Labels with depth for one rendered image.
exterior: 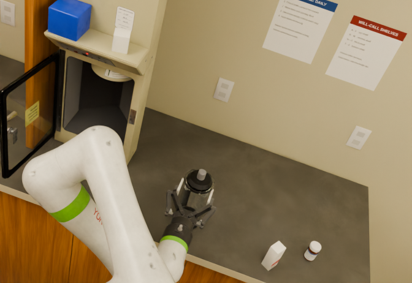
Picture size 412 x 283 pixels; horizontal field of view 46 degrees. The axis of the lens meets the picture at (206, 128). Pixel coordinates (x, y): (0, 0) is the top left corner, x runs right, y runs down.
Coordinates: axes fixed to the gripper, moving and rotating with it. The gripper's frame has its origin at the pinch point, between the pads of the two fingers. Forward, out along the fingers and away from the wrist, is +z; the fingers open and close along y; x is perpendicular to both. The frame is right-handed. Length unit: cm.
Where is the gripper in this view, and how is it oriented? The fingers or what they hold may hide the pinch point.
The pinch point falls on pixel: (195, 189)
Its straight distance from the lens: 174.3
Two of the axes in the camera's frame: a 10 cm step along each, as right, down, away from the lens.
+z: 2.5, -5.8, 7.8
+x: -2.4, 7.4, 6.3
